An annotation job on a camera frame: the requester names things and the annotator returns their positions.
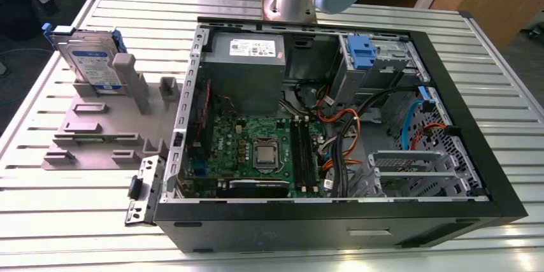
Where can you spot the hard disk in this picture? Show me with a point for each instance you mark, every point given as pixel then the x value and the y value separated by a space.
pixel 90 65

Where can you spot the blue plastic drive latch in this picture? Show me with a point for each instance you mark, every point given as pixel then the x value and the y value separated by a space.
pixel 361 52

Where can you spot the green RAM stick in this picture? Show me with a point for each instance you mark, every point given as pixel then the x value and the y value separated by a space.
pixel 90 139

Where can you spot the black graphics card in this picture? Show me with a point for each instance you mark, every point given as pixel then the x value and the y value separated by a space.
pixel 254 189

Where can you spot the grey power supply unit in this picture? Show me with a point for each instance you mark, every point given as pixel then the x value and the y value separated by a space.
pixel 241 84

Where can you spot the green motherboard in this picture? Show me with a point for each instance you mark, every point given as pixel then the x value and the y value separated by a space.
pixel 229 163

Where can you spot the metal disk bay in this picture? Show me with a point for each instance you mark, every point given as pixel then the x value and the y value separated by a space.
pixel 409 174

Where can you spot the grey parts rack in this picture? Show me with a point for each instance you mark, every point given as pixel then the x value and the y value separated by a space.
pixel 114 119

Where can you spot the metal expansion slot bracket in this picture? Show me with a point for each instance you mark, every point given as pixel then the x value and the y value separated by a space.
pixel 149 170

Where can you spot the black RAM slot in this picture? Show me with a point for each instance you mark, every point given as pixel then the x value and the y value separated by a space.
pixel 310 157
pixel 298 154

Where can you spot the CPU socket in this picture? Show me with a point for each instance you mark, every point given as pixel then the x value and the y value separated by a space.
pixel 266 140

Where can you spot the silver CPU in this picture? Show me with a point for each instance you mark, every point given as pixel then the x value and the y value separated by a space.
pixel 265 153

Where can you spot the black PC case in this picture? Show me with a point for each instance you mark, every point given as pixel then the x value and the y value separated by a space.
pixel 297 227

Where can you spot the metal drive cage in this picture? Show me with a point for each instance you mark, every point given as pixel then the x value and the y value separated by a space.
pixel 365 84

